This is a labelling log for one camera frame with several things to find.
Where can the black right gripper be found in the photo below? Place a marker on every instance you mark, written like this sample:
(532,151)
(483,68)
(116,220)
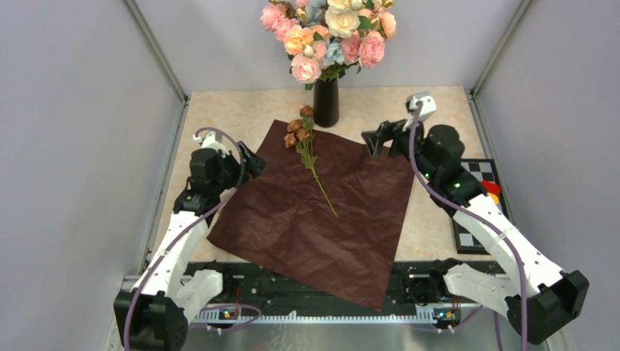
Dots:
(386,132)

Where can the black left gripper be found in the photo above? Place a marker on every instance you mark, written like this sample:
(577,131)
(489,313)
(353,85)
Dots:
(255,164)

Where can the black cylindrical vase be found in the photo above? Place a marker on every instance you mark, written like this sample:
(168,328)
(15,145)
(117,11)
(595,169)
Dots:
(326,103)

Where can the red paper bouquet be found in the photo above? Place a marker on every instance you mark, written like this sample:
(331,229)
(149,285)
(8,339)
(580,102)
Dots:
(335,228)

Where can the brown small rose stem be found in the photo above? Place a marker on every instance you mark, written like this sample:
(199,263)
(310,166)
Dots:
(300,135)

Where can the colourful artificial flower bunch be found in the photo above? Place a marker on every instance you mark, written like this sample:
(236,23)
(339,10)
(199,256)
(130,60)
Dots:
(315,54)

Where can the white rose stem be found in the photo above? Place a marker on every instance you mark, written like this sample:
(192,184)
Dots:
(342,17)

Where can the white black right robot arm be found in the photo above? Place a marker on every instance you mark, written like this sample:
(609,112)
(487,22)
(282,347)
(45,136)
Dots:
(536,296)

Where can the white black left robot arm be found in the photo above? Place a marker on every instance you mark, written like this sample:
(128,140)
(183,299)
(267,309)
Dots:
(156,312)

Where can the red yellow toy block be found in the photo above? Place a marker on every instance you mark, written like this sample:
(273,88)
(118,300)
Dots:
(493,190)

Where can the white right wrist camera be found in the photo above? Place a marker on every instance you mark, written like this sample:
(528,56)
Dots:
(422,106)

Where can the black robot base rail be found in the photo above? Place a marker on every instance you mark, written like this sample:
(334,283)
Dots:
(409,291)

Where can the white toothed cable duct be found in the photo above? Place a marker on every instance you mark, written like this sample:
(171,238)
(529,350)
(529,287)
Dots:
(423,315)

